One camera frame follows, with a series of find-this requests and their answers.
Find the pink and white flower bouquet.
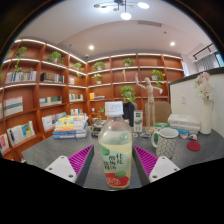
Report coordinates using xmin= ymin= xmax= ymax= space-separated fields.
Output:
xmin=194 ymin=71 xmax=214 ymax=103

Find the ceiling air vent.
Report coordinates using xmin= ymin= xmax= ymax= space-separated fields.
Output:
xmin=137 ymin=20 xmax=163 ymax=28

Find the dark backpack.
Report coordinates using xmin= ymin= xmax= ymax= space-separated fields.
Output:
xmin=121 ymin=101 xmax=138 ymax=128

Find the clear bottle with yellow drink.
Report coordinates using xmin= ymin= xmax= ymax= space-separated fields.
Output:
xmin=97 ymin=101 xmax=134 ymax=190

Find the black ceiling track rail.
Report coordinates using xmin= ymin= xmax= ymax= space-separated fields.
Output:
xmin=192 ymin=42 xmax=216 ymax=61

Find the upright green white carton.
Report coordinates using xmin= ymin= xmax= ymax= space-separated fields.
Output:
xmin=133 ymin=109 xmax=144 ymax=133

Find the orange wooden shelf unit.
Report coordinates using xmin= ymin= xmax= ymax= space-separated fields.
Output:
xmin=0 ymin=38 xmax=184 ymax=163

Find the multi-bulb ceiling lamp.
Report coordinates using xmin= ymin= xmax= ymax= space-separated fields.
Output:
xmin=93 ymin=0 xmax=150 ymax=21

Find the wooden artist mannequin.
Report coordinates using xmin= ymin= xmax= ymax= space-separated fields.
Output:
xmin=134 ymin=72 xmax=164 ymax=129

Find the flat round red coaster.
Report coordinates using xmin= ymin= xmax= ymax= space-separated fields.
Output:
xmin=186 ymin=140 xmax=202 ymax=152

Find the stack of colourful books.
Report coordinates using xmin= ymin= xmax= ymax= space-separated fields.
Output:
xmin=52 ymin=114 xmax=89 ymax=140

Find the beige chair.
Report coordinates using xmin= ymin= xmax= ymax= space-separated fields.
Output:
xmin=144 ymin=100 xmax=173 ymax=126

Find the white mug with triangle pattern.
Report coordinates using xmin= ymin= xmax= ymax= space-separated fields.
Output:
xmin=151 ymin=127 xmax=180 ymax=159

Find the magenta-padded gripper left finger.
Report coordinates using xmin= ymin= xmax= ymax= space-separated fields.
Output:
xmin=44 ymin=144 xmax=95 ymax=187

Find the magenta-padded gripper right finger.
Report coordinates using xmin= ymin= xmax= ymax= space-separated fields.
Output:
xmin=132 ymin=144 xmax=181 ymax=187

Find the window with grey curtain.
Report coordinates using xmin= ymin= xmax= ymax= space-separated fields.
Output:
xmin=194 ymin=51 xmax=224 ymax=73

